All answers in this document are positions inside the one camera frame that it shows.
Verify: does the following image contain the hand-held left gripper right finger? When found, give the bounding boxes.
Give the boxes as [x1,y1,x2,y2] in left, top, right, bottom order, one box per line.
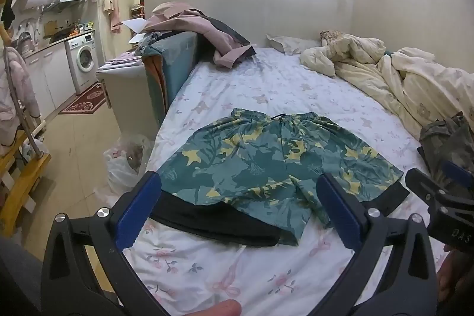
[316,172,440,316]

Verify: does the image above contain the pale pink jacket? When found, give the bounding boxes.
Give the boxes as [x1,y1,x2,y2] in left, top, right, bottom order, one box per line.
[0,46,42,125]

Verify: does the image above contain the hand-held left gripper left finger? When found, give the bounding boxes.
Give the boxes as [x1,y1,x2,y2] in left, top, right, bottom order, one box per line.
[41,171,171,316]

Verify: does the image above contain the white floral bed sheet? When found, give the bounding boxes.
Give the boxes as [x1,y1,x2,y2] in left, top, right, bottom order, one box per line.
[122,46,457,316]

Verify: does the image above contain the person's left hand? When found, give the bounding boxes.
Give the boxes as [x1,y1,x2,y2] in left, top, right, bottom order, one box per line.
[196,299,242,316]

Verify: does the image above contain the white plastic bag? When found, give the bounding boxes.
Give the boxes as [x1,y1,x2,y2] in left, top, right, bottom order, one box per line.
[94,134,156,199]

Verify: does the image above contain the camouflage garment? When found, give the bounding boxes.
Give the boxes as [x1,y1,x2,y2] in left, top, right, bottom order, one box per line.
[418,112,474,184]

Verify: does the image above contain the black hanging cloth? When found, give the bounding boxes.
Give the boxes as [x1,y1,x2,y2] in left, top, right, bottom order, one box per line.
[1,0,16,26]

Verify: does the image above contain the brown patterned cloth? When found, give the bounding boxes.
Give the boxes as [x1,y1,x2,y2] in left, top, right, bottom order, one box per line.
[320,30,346,43]

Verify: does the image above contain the pale pillow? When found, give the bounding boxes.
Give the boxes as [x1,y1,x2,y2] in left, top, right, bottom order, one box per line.
[267,35,324,55]

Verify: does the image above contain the red patterned rug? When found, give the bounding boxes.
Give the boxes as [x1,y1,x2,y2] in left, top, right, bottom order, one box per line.
[58,82,108,115]

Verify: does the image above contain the pink hanging towel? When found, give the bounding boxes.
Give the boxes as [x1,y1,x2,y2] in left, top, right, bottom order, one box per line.
[101,0,122,35]

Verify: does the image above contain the pink coat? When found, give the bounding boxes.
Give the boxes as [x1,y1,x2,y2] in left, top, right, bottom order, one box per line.
[142,1,258,69]

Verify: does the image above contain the white kitchen base cabinet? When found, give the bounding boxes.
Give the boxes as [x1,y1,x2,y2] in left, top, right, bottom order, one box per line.
[22,42,77,121]

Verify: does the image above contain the metal cooking pot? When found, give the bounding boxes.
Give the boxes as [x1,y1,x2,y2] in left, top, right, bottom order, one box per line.
[16,31,35,51]

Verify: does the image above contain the white paper sheet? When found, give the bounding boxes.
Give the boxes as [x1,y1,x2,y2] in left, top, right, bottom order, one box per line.
[120,18,149,36]

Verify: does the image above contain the person's right hand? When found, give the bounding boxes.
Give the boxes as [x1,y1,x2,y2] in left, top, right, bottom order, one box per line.
[436,245,474,306]

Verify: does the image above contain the dark grey garment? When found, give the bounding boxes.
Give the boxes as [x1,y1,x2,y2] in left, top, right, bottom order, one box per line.
[207,17,253,46]

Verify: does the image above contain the metal range hood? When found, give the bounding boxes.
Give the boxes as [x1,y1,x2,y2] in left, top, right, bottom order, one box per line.
[46,0,89,12]

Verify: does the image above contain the cream duvet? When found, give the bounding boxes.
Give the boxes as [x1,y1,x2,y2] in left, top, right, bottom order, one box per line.
[299,35,474,132]

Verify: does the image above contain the white washing machine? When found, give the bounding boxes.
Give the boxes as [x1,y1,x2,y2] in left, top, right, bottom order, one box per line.
[65,32,99,95]

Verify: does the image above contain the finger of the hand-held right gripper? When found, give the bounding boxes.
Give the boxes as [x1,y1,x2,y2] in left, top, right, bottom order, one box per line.
[440,160,474,189]
[405,169,450,203]

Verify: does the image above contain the yellow wooden stairs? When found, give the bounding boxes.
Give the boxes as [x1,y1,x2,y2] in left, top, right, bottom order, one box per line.
[0,131,52,236]

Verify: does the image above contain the green leaf-print pants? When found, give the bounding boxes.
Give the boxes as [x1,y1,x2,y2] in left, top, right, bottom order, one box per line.
[150,108,411,247]

